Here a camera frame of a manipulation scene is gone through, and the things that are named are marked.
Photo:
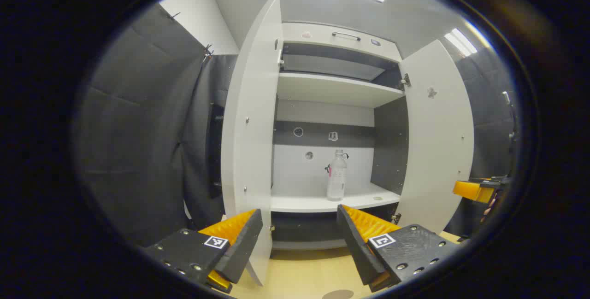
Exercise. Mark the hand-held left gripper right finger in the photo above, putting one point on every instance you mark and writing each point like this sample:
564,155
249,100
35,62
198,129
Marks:
357,248

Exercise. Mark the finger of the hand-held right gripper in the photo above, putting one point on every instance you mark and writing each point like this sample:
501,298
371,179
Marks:
472,190

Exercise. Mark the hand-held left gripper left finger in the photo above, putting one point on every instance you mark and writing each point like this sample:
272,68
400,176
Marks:
239,248

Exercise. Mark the round grey coaster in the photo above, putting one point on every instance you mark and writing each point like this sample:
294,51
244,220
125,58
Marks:
338,295

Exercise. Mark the white cabinet door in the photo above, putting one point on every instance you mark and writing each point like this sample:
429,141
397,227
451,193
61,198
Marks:
251,128
438,137

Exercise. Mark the clear plastic bottle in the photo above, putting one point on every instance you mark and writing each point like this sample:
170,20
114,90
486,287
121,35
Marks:
336,179

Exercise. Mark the white cabinet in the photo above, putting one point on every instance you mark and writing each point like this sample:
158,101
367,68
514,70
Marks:
322,174

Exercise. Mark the metal door hinge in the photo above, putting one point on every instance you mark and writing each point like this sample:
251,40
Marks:
280,58
404,81

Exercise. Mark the white cabinet shelf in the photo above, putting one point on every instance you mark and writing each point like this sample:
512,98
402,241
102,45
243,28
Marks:
332,89

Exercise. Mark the black backdrop cloth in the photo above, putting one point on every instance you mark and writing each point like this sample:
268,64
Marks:
491,119
138,142

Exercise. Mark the metal backdrop stand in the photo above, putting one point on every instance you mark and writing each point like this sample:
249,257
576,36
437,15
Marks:
508,105

